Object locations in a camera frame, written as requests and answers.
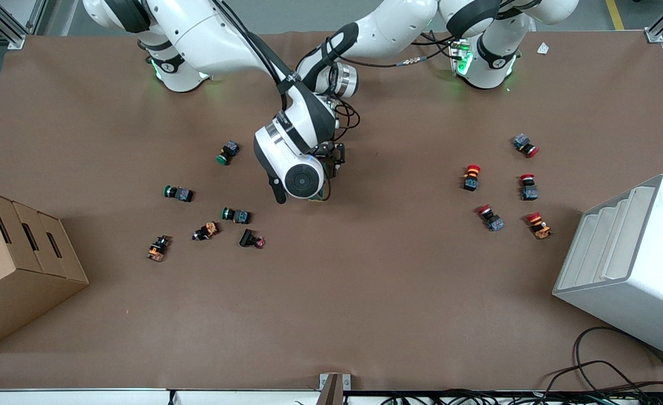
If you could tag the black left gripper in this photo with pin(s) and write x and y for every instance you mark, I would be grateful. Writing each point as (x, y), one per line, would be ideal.
(330, 166)

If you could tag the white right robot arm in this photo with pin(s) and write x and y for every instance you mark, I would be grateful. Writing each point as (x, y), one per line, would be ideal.
(207, 34)

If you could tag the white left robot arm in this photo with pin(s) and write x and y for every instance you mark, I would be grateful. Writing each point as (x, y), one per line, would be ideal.
(398, 28)

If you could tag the green button grey contact block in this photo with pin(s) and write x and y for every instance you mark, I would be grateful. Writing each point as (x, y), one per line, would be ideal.
(179, 193)
(237, 215)
(228, 153)

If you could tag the red button orange contact block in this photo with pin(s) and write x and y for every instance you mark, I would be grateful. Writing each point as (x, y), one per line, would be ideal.
(539, 225)
(471, 177)

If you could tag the black button orange contact block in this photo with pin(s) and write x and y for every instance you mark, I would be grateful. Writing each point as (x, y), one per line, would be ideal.
(158, 249)
(206, 230)

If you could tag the brown paper table cover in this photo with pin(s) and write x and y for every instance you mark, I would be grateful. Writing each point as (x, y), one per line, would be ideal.
(331, 304)

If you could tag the red button grey contact block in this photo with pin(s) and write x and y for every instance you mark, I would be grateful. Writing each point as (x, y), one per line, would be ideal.
(491, 219)
(528, 188)
(526, 145)

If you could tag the white paper scrap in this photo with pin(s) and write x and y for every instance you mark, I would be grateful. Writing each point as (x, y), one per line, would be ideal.
(543, 48)

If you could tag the white stepped storage bin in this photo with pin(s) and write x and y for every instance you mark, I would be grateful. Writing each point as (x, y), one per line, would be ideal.
(635, 264)

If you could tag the brown cardboard box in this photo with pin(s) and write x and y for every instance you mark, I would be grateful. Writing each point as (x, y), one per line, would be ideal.
(22, 270)

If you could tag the black switch red lamp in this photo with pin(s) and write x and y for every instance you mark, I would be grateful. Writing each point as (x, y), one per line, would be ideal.
(249, 239)

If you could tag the metal table bracket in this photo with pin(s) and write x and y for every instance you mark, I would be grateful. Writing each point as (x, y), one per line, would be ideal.
(334, 388)

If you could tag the white table edge rail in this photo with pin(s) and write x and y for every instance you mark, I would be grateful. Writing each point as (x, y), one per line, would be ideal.
(140, 397)

